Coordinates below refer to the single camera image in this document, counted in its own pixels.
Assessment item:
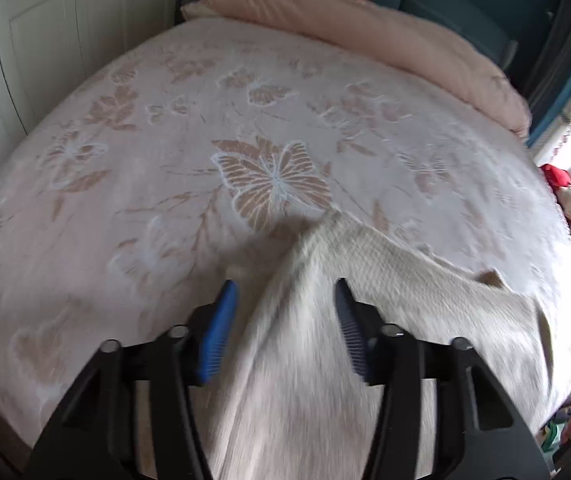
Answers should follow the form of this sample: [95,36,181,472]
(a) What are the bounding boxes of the teal padded headboard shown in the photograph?
[365,0,521,68]

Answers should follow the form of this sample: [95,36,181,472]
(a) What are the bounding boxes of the cream sweater with black hearts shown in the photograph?
[210,207,571,480]

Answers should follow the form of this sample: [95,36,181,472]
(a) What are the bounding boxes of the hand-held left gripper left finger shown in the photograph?
[24,279,240,480]

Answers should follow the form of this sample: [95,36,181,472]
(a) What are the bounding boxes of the grey curtain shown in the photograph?
[520,0,571,111]

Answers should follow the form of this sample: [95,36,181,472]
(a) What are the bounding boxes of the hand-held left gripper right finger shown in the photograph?
[334,277,552,480]

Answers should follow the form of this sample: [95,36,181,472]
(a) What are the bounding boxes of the bed with butterfly bedspread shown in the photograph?
[0,15,571,461]

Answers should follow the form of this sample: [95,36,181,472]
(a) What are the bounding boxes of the red cloth by window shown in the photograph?
[540,162,571,191]

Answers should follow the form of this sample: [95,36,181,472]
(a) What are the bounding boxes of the pink duvet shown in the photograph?
[180,0,533,146]

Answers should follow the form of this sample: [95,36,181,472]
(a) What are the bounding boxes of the white wardrobe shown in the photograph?
[0,0,209,221]

